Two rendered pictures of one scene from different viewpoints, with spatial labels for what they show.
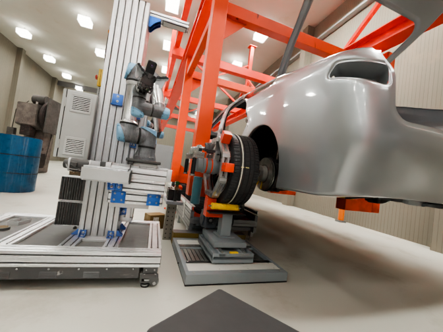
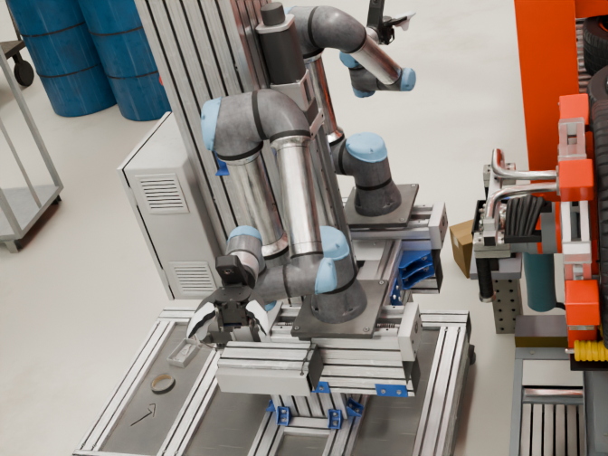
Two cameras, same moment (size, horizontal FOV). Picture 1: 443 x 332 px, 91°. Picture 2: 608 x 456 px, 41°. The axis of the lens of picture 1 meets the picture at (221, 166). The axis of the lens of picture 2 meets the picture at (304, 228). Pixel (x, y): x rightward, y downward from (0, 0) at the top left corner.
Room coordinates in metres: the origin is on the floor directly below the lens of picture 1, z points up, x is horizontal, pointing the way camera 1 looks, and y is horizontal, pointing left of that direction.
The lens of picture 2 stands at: (0.22, -0.57, 2.18)
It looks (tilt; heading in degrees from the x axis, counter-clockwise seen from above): 32 degrees down; 41
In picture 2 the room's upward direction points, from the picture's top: 15 degrees counter-clockwise
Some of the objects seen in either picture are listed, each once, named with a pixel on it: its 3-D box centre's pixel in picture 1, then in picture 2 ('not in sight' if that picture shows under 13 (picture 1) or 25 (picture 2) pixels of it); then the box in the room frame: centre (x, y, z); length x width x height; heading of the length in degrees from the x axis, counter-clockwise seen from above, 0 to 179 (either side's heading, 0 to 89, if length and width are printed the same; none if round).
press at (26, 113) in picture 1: (33, 132); not in sight; (7.14, 6.29, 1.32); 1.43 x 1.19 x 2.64; 14
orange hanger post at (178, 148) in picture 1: (181, 119); not in sight; (4.25, 0.90, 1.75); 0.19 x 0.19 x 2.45; 19
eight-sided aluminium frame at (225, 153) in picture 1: (215, 166); (576, 226); (2.00, 0.06, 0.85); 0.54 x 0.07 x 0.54; 19
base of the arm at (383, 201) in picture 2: not in sight; (375, 190); (2.02, 0.69, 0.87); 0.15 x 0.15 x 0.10
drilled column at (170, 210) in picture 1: (169, 219); (505, 282); (2.45, 0.50, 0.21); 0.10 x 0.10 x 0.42; 19
